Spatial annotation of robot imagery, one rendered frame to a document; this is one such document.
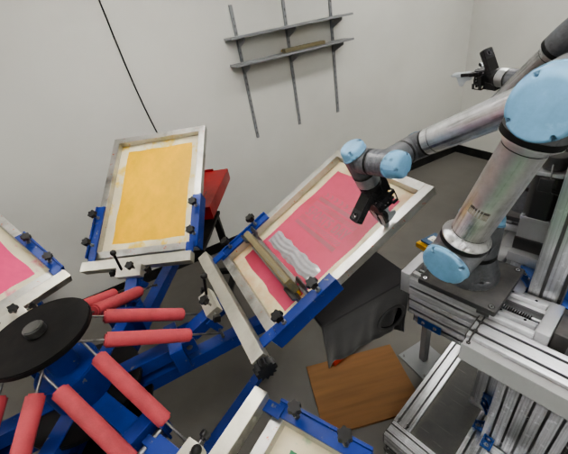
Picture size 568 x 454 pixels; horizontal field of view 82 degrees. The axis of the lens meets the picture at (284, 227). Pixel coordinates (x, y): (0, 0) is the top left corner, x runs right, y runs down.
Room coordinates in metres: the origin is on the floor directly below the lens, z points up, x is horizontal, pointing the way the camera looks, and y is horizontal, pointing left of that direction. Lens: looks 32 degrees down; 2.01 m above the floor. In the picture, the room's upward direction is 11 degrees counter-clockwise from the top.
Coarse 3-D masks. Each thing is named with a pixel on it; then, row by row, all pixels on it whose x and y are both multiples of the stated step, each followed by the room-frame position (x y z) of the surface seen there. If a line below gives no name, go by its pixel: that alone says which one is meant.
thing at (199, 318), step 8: (216, 296) 0.99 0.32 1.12; (200, 312) 0.96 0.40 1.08; (224, 312) 0.94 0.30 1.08; (192, 320) 0.94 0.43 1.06; (200, 320) 0.92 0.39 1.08; (208, 320) 0.92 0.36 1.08; (192, 328) 0.91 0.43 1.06; (200, 328) 0.90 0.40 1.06; (208, 328) 0.91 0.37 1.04; (192, 336) 0.89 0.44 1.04; (200, 336) 0.90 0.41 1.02
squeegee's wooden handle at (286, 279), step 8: (248, 232) 1.22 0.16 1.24; (248, 240) 1.18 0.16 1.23; (256, 240) 1.16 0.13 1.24; (256, 248) 1.10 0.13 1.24; (264, 248) 1.15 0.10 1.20; (264, 256) 1.04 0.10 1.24; (272, 264) 0.97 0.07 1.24; (280, 272) 0.92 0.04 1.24; (288, 280) 0.87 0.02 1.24; (296, 288) 0.87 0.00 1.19
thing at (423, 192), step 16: (336, 160) 1.49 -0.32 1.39; (320, 176) 1.45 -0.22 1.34; (304, 192) 1.42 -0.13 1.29; (416, 192) 1.04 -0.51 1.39; (432, 192) 0.99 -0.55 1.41; (288, 208) 1.38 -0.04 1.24; (400, 208) 0.98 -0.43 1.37; (416, 208) 0.97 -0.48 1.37; (400, 224) 0.94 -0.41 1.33; (368, 240) 0.93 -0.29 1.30; (384, 240) 0.91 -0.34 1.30; (352, 256) 0.90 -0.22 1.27; (368, 256) 0.89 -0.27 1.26; (240, 272) 1.13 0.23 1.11; (336, 272) 0.86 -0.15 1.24; (352, 272) 0.86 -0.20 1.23; (240, 288) 1.03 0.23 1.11; (256, 304) 0.91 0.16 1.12
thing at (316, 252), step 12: (360, 192) 1.22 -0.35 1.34; (396, 204) 1.05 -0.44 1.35; (372, 216) 1.06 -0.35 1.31; (360, 228) 1.03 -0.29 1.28; (312, 240) 1.11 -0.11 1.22; (348, 240) 1.01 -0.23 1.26; (360, 240) 0.98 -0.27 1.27; (312, 252) 1.04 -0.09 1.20; (324, 252) 1.01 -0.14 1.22; (336, 252) 0.98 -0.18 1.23; (288, 264) 1.05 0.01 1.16; (324, 264) 0.96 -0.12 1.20; (300, 276) 0.97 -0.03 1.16; (276, 288) 0.97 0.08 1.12; (276, 300) 0.92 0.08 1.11; (288, 300) 0.89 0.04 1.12
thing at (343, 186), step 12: (336, 180) 1.38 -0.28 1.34; (348, 180) 1.33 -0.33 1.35; (324, 192) 1.35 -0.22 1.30; (336, 192) 1.30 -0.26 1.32; (348, 192) 1.26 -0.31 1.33; (288, 228) 1.25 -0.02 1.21; (300, 228) 1.21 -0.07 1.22; (264, 240) 1.27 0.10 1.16; (300, 240) 1.14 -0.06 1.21; (252, 252) 1.23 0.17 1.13; (276, 252) 1.15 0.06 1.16; (252, 264) 1.16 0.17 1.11; (264, 264) 1.12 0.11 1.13; (264, 276) 1.06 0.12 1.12
